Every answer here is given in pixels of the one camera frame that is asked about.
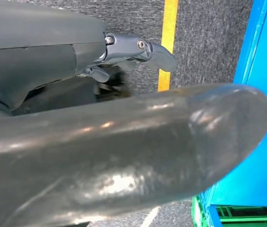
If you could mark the black robot body part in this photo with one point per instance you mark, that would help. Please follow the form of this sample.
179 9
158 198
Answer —
64 94

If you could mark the blue metal shelf rack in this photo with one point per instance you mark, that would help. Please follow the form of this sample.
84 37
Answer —
263 62

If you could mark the yellow floor tape square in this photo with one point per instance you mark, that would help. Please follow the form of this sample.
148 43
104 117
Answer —
167 31

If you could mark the green plastic crate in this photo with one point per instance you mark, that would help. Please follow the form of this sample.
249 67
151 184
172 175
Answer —
242 216

